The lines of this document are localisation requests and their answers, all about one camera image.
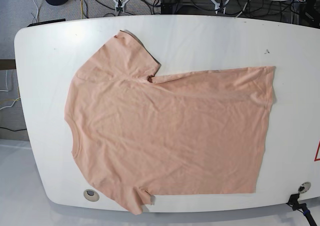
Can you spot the peach pink T-shirt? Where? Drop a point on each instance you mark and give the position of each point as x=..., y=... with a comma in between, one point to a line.
x=136, y=134

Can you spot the red triangle warning sticker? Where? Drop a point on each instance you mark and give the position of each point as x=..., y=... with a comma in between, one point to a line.
x=317, y=157

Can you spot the left table cable grommet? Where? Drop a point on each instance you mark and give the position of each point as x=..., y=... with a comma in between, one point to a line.
x=91, y=195

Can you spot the table cable grommet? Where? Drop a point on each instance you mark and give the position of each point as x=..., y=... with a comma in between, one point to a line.
x=91, y=195
x=304, y=187

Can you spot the black clamp with cable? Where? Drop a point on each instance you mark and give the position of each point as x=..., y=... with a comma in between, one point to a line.
x=301, y=207

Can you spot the right table cable grommet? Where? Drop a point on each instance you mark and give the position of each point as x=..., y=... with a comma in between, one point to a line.
x=304, y=187

